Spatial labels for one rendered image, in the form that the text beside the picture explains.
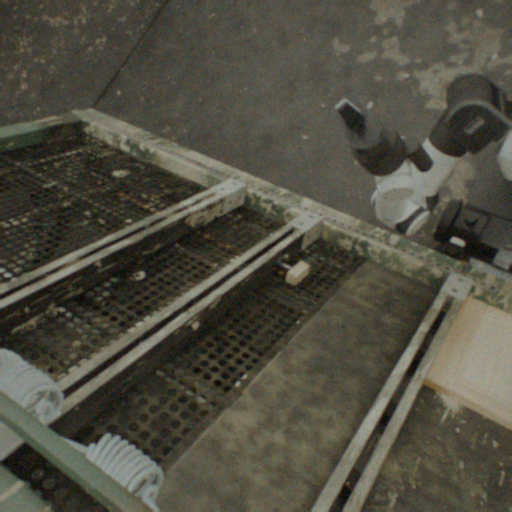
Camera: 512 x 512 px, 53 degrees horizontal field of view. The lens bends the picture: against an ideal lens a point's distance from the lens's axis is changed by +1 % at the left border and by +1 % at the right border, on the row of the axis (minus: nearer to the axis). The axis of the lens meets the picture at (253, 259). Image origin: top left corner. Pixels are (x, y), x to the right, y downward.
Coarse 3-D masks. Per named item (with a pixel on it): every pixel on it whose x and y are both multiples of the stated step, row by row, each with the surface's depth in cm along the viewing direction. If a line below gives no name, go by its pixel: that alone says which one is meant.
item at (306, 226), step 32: (288, 224) 148; (320, 224) 155; (256, 256) 133; (288, 256) 142; (224, 288) 116; (160, 320) 104; (192, 320) 107; (0, 352) 69; (128, 352) 98; (160, 352) 101; (64, 384) 86; (96, 384) 87; (128, 384) 95; (64, 416) 82; (0, 448) 71; (32, 448) 78
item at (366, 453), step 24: (456, 288) 133; (432, 312) 122; (456, 312) 124; (432, 336) 120; (408, 360) 106; (432, 360) 107; (408, 384) 105; (384, 408) 94; (408, 408) 95; (360, 432) 88; (384, 432) 89; (360, 456) 88; (384, 456) 85; (336, 480) 79; (360, 480) 80; (336, 504) 80; (360, 504) 77
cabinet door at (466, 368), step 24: (480, 312) 135; (504, 312) 137; (456, 336) 124; (480, 336) 126; (504, 336) 128; (456, 360) 117; (480, 360) 119; (504, 360) 120; (432, 384) 110; (456, 384) 110; (480, 384) 112; (504, 384) 113; (480, 408) 106; (504, 408) 106
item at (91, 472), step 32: (0, 384) 69; (32, 384) 68; (0, 416) 59; (32, 416) 58; (64, 448) 56; (96, 448) 61; (128, 448) 62; (96, 480) 53; (128, 480) 59; (160, 480) 62
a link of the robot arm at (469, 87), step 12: (456, 84) 112; (468, 84) 109; (480, 84) 109; (456, 96) 108; (468, 96) 105; (480, 96) 104; (444, 120) 110; (432, 132) 114; (444, 132) 111; (432, 144) 114; (444, 144) 112; (456, 144) 111; (456, 156) 113
